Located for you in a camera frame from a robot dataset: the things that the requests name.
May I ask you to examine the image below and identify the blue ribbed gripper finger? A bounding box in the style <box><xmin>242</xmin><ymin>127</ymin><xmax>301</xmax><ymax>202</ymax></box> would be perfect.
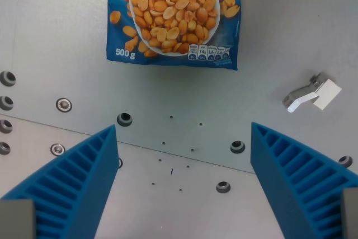
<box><xmin>0</xmin><ymin>124</ymin><xmax>119</xmax><ymax>239</ymax></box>
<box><xmin>249</xmin><ymin>121</ymin><xmax>358</xmax><ymax>239</ymax></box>

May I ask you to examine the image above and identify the grey metal clip with white tab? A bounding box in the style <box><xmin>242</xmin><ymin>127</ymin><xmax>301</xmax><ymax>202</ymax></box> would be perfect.
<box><xmin>282</xmin><ymin>72</ymin><xmax>342</xmax><ymax>114</ymax></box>

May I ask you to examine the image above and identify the blue peanut bag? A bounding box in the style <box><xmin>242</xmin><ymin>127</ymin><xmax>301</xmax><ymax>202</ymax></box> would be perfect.
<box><xmin>106</xmin><ymin>0</ymin><xmax>248</xmax><ymax>71</ymax></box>

